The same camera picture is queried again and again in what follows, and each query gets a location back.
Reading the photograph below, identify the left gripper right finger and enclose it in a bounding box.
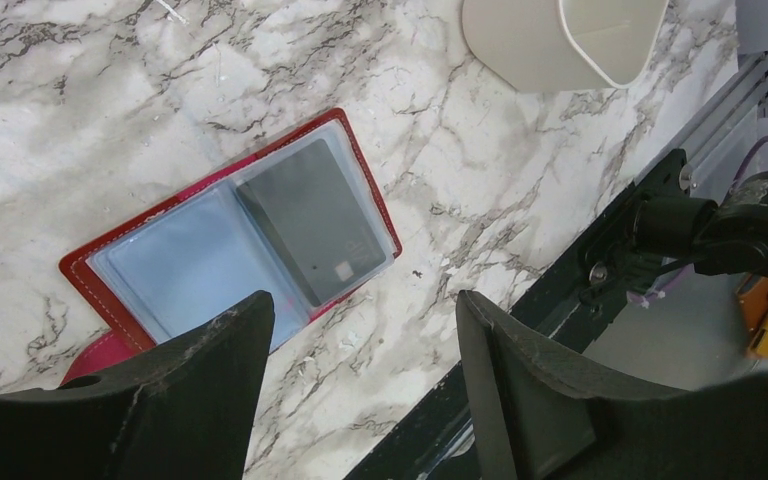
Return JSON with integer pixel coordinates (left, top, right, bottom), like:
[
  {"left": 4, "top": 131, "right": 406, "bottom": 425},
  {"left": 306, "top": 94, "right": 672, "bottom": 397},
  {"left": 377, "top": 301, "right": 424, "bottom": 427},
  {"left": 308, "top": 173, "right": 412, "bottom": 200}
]
[{"left": 456, "top": 290, "right": 768, "bottom": 479}]

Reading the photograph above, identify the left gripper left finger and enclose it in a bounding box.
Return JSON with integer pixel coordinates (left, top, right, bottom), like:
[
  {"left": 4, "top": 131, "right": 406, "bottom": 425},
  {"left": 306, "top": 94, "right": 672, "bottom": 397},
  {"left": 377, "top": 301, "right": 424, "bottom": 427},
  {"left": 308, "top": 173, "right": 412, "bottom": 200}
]
[{"left": 0, "top": 291, "right": 275, "bottom": 479}]

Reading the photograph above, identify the red leather card holder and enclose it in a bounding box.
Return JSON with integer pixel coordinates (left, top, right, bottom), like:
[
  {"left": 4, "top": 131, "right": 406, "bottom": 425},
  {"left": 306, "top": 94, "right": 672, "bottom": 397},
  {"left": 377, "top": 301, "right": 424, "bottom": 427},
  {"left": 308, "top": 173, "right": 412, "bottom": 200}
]
[{"left": 59, "top": 107, "right": 402, "bottom": 380}]

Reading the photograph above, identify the dark grey credit card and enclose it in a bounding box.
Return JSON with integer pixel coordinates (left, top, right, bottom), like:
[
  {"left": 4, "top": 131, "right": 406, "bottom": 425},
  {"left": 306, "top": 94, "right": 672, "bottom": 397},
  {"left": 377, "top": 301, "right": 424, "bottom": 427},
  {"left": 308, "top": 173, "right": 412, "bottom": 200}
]
[{"left": 237, "top": 139, "right": 388, "bottom": 308}]

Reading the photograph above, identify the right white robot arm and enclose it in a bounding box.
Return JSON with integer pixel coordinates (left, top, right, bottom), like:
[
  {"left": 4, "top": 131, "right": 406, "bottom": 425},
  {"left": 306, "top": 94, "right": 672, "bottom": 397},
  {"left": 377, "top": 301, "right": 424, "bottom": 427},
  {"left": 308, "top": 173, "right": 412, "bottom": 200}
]
[{"left": 631, "top": 171, "right": 768, "bottom": 278}]

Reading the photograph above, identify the white plastic tray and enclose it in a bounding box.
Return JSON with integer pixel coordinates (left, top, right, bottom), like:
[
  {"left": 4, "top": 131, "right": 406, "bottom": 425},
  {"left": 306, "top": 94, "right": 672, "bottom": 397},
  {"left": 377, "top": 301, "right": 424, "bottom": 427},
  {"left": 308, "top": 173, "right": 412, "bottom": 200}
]
[{"left": 461, "top": 0, "right": 668, "bottom": 93}]

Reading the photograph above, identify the black mounting base rail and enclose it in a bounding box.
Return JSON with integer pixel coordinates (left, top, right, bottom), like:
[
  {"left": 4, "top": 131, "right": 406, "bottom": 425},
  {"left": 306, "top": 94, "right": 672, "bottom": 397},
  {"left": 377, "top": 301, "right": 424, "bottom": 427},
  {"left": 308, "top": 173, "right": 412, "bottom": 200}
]
[{"left": 347, "top": 149, "right": 688, "bottom": 479}]

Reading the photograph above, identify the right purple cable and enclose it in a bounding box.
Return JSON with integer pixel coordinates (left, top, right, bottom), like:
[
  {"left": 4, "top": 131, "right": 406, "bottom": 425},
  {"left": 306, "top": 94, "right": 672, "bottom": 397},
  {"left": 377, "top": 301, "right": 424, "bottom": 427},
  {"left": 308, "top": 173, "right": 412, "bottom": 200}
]
[{"left": 625, "top": 135, "right": 768, "bottom": 309}]

